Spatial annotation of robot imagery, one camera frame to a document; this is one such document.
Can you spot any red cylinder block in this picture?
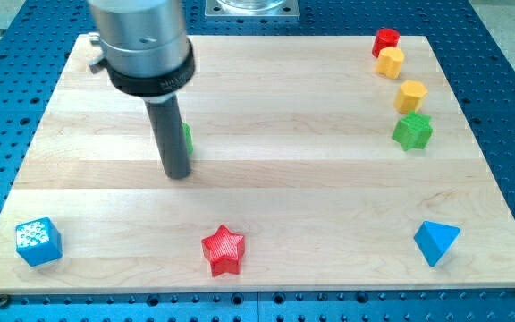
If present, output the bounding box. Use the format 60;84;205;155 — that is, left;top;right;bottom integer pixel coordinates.
372;28;401;58

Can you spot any blue triangle block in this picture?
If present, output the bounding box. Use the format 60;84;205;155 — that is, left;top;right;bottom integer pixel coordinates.
413;221;460;267

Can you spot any green star block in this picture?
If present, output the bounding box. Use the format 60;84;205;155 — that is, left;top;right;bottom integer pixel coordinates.
392;111;433;151

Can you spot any red star block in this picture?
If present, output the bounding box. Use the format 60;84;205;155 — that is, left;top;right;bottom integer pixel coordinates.
201;225;245;277

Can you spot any yellow hexagon block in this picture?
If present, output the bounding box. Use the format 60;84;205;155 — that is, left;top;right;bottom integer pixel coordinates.
393;80;428;114

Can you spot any wooden board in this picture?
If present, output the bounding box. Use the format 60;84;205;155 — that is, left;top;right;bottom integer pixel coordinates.
0;35;515;294

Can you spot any blue cube block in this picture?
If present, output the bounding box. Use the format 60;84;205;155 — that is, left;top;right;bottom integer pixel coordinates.
15;217;63;267

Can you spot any yellow heart block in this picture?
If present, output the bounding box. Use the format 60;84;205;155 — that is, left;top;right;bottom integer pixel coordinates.
376;47;405;79

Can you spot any green circle block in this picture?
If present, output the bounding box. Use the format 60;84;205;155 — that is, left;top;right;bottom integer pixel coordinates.
182;123;194;156

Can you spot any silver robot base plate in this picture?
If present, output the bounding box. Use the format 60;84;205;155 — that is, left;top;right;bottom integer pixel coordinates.
204;0;300;21

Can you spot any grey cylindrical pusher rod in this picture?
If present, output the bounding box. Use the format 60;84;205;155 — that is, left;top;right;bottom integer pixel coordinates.
145;95;191;180

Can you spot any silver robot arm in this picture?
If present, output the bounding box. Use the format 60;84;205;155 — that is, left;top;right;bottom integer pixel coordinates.
88;0;196;180

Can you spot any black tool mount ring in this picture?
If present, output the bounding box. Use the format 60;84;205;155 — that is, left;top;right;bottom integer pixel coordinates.
89;38;196;97

